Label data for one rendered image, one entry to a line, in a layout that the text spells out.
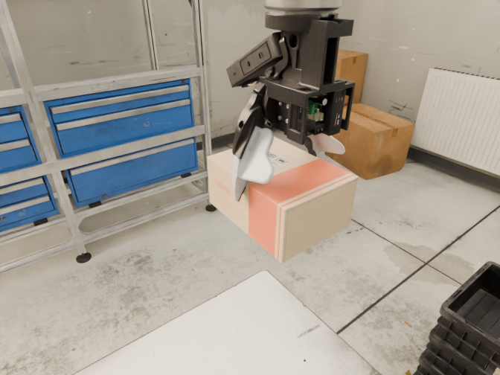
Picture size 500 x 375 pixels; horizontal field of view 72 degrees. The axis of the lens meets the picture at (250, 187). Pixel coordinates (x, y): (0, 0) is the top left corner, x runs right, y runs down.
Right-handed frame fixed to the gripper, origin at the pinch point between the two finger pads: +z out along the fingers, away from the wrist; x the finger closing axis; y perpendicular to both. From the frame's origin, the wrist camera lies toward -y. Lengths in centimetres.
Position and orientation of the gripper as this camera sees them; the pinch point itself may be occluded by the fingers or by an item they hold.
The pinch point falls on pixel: (277, 181)
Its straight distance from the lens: 45.4
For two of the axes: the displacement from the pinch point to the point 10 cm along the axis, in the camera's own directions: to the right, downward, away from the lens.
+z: -0.1, 8.6, 5.2
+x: 8.0, -3.0, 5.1
